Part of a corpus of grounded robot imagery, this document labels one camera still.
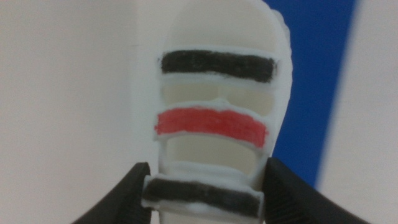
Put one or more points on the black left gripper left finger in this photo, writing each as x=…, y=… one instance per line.
x=124, y=199

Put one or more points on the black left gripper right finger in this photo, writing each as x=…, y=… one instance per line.
x=295, y=202

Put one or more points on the blue rectangular mat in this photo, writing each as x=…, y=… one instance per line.
x=314, y=77

